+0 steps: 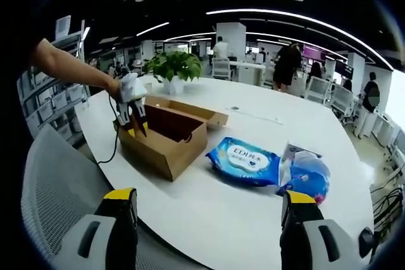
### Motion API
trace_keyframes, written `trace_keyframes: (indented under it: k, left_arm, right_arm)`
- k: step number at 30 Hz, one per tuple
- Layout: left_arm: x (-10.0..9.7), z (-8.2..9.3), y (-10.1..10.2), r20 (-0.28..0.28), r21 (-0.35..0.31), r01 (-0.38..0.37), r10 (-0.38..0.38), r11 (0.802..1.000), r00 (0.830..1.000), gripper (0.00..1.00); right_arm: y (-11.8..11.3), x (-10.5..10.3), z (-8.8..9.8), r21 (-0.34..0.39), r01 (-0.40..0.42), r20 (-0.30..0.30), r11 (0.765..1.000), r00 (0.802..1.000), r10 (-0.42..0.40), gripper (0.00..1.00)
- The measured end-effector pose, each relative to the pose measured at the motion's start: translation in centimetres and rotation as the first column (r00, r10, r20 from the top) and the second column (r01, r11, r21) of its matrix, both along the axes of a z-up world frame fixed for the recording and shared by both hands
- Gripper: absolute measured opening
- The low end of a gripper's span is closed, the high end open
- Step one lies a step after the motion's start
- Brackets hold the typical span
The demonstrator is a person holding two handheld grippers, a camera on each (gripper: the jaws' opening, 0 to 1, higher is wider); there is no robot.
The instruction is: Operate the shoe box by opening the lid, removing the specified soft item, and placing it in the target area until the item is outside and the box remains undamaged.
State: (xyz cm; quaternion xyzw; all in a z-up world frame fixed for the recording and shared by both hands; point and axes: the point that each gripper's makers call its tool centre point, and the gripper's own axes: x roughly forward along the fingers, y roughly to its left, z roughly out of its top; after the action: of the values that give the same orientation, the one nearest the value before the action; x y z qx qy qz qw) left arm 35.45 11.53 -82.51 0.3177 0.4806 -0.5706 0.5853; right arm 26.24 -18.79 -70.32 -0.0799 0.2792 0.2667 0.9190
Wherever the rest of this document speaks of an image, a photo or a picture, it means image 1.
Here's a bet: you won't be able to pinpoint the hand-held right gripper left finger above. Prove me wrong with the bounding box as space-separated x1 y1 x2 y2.
50 187 139 270

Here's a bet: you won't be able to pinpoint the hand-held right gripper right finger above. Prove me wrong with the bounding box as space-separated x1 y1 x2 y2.
279 189 373 270

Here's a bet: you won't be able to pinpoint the brown cardboard shoe box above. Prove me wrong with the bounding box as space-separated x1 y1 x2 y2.
117 94 229 182

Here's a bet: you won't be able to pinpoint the blue wet wipes soft pack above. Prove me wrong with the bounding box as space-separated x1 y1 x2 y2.
204 136 282 188

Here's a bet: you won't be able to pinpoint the person's left hand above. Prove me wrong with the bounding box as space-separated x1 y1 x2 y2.
106 77 123 102

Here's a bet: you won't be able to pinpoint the green potted plant white pot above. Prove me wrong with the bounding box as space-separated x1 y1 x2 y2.
146 51 203 95

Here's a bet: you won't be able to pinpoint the blue plastic bag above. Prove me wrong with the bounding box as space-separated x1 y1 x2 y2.
275 139 332 206

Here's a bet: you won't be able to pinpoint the black plug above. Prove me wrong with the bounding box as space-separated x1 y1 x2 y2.
358 226 380 257

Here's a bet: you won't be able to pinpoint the storage rack with white bins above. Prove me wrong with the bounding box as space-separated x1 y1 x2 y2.
17 15 91 146

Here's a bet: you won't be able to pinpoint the grey mesh office chair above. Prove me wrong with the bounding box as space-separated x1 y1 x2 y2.
19 123 194 270

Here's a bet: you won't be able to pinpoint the white office chair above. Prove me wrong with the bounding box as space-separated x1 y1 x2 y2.
304 75 332 106
330 83 356 120
211 58 232 80

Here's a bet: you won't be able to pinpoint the white office desk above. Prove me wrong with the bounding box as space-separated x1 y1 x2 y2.
230 61 267 87

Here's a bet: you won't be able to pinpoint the dark monitor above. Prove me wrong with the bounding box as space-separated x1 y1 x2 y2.
334 60 354 77

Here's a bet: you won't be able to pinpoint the purple screen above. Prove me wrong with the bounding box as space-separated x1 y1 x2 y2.
301 44 324 63

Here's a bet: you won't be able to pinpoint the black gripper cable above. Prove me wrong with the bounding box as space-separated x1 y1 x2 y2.
96 94 120 166

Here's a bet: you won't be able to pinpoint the black floor cables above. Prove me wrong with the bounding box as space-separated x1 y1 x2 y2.
370 186 405 239

